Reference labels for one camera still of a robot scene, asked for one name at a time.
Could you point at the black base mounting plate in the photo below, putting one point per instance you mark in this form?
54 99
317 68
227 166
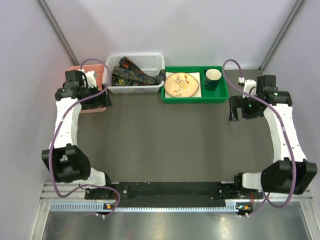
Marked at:
180 194

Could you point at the left aluminium corner post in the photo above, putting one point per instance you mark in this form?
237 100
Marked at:
57 30

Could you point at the right aluminium corner post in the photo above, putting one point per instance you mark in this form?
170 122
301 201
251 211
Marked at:
294 12

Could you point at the green floral tie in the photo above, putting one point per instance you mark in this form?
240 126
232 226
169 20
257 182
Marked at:
123 77

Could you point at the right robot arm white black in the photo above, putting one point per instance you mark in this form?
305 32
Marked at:
290 171

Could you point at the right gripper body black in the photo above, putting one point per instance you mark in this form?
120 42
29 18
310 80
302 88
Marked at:
248 105

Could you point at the white perforated plastic basket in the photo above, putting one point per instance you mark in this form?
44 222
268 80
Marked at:
151 63

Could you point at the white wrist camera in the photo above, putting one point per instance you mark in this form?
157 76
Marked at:
90 78
249 85

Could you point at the aluminium frame rail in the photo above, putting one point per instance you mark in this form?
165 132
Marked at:
48 194

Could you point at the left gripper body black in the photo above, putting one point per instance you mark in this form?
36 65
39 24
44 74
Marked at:
96 102

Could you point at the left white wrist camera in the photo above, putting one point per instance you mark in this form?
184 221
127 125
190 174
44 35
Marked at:
90 78

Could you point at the beige floral plate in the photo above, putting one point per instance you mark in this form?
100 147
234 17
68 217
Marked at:
182 85

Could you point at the aluminium corner post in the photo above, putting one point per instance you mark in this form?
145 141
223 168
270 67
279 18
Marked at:
57 30
294 12

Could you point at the dark orange leaf tie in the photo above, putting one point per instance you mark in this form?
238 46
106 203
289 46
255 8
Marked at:
128 64

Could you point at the white paper napkin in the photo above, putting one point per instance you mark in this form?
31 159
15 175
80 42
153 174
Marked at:
199 85

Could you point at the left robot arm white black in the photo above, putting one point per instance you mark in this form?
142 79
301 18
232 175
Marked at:
64 159

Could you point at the white slotted cable duct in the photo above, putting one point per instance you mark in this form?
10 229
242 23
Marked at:
102 207

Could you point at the pink divided organizer box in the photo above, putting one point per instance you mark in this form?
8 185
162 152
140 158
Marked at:
76 90

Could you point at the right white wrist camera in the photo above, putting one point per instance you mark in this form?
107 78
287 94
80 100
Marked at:
249 85

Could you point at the dark green mug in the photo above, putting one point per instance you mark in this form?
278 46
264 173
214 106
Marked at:
212 79

